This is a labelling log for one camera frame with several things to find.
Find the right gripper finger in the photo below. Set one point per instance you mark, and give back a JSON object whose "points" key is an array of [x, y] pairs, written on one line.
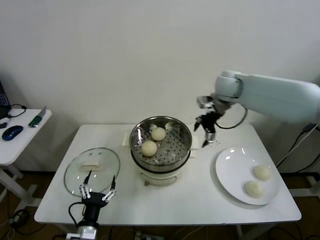
{"points": [[210, 138], [198, 120]]}

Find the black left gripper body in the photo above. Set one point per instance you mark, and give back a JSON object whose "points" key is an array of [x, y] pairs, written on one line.
{"points": [[93, 202]]}

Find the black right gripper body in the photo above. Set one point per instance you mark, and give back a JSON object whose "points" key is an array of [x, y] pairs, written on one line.
{"points": [[209, 121]]}

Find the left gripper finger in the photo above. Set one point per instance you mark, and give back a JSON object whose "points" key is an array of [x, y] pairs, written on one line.
{"points": [[111, 193], [84, 188]]}

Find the glass pot lid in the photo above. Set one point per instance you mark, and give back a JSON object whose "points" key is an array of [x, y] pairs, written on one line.
{"points": [[110, 162]]}

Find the white steamed baozi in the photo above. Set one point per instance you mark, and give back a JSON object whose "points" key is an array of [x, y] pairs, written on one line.
{"points": [[253, 189], [158, 133], [262, 172], [149, 148]]}

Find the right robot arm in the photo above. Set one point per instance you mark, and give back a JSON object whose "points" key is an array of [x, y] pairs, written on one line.
{"points": [[270, 95]]}

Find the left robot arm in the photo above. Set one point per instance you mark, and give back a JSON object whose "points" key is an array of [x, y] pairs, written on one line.
{"points": [[86, 232]]}

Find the stainless steel steamer basket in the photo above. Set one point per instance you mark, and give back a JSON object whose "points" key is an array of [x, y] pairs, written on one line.
{"points": [[175, 147]]}

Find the white round plate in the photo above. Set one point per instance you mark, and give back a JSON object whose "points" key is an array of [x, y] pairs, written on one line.
{"points": [[230, 170]]}

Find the white electric cooker pot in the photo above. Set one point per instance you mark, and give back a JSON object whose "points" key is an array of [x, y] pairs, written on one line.
{"points": [[160, 178]]}

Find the white power strip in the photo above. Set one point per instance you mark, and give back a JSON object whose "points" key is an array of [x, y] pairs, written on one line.
{"points": [[141, 236]]}

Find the white work table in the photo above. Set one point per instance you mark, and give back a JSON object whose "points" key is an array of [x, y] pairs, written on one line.
{"points": [[175, 205]]}

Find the white side table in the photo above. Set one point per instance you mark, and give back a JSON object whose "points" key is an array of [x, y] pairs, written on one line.
{"points": [[22, 142]]}

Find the blue computer mouse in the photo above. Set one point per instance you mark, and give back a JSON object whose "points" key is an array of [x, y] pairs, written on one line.
{"points": [[12, 132]]}

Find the black white usb adapter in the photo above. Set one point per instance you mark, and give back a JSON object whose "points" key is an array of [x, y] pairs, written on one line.
{"points": [[3, 125]]}

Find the black laptop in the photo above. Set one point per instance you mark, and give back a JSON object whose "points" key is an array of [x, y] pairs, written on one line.
{"points": [[2, 100]]}

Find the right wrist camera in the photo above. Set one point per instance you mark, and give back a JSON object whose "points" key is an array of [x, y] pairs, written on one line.
{"points": [[205, 102]]}

